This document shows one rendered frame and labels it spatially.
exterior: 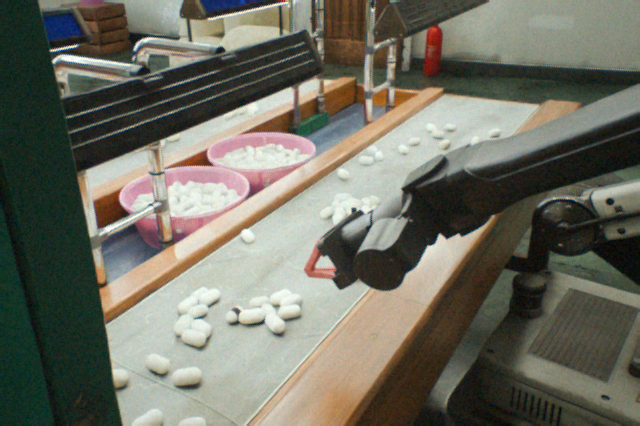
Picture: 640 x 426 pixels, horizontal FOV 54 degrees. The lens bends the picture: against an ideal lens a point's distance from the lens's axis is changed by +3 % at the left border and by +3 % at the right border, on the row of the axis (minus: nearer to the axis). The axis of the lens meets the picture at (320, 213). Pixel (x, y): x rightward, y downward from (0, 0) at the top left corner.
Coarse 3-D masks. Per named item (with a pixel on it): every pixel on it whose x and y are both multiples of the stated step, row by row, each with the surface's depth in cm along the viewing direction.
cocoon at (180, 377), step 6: (174, 372) 80; (180, 372) 80; (186, 372) 80; (192, 372) 80; (198, 372) 80; (174, 378) 80; (180, 378) 79; (186, 378) 80; (192, 378) 80; (198, 378) 80; (180, 384) 80; (186, 384) 80
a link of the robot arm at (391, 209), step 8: (400, 192) 71; (392, 200) 71; (400, 200) 70; (376, 208) 73; (384, 208) 71; (392, 208) 70; (400, 208) 69; (376, 216) 72; (384, 216) 71; (392, 216) 70; (400, 216) 67
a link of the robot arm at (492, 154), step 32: (544, 128) 55; (576, 128) 51; (608, 128) 48; (448, 160) 66; (480, 160) 60; (512, 160) 56; (544, 160) 53; (576, 160) 51; (608, 160) 49; (448, 192) 65; (480, 192) 61; (512, 192) 58; (448, 224) 68; (480, 224) 64
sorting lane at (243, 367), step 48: (384, 144) 164; (432, 144) 163; (336, 192) 136; (384, 192) 135; (240, 240) 116; (288, 240) 116; (192, 288) 101; (240, 288) 101; (288, 288) 101; (336, 288) 101; (144, 336) 90; (240, 336) 90; (288, 336) 89; (144, 384) 81; (192, 384) 81; (240, 384) 81
